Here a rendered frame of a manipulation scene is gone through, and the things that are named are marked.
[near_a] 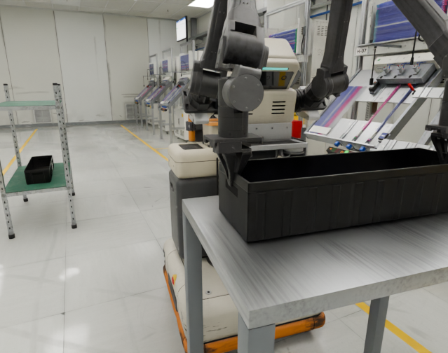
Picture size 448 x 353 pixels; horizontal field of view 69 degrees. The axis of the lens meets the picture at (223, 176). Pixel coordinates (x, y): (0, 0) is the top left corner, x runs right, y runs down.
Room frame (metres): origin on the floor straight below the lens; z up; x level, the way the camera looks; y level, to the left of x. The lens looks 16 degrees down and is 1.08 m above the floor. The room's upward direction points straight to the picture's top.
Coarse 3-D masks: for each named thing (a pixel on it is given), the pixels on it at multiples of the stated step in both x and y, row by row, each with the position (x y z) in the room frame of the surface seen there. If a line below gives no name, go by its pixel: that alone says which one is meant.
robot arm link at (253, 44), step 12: (228, 0) 0.72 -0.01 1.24; (240, 0) 0.66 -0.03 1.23; (252, 0) 0.67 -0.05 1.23; (228, 12) 0.68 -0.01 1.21; (240, 12) 0.64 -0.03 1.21; (252, 12) 0.65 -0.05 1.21; (228, 24) 0.61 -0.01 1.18; (240, 24) 0.62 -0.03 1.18; (252, 24) 0.62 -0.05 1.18; (228, 36) 0.59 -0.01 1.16; (240, 36) 0.59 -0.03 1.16; (252, 36) 0.60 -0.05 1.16; (228, 48) 0.58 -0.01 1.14; (240, 48) 0.59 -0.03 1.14; (252, 48) 0.59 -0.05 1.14; (228, 60) 0.60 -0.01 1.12; (240, 60) 0.60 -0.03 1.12; (252, 60) 0.60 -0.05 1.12
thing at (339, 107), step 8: (352, 88) 2.60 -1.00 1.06; (360, 88) 2.52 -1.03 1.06; (344, 96) 2.58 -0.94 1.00; (352, 96) 2.51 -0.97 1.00; (336, 104) 2.57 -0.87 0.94; (344, 104) 2.49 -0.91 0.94; (352, 104) 2.44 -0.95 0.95; (328, 112) 2.55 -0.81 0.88; (336, 112) 2.48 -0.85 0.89; (344, 112) 2.41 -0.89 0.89; (320, 120) 2.53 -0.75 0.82; (328, 120) 2.46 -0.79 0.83; (336, 120) 2.40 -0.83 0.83; (312, 128) 2.52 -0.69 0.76; (320, 128) 2.45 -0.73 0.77; (328, 128) 2.38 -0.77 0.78
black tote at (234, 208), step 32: (256, 160) 0.71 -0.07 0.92; (288, 160) 0.74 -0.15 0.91; (320, 160) 0.77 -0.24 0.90; (352, 160) 0.80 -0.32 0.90; (384, 160) 0.83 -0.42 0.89; (416, 160) 0.86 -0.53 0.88; (224, 192) 0.65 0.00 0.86; (256, 192) 0.53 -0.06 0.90; (288, 192) 0.55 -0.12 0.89; (320, 192) 0.57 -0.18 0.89; (352, 192) 0.60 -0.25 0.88; (384, 192) 0.62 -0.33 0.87; (416, 192) 0.65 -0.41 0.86; (256, 224) 0.53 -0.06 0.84; (288, 224) 0.55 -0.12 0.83; (320, 224) 0.58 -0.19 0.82; (352, 224) 0.60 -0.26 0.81
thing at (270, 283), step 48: (192, 240) 0.75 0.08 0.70; (240, 240) 0.55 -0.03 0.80; (288, 240) 0.55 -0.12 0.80; (336, 240) 0.55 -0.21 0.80; (384, 240) 0.55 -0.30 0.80; (432, 240) 0.55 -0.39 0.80; (192, 288) 0.75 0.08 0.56; (240, 288) 0.40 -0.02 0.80; (288, 288) 0.40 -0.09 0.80; (336, 288) 0.40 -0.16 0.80; (384, 288) 0.42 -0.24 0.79; (192, 336) 0.75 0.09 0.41; (240, 336) 0.38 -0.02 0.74
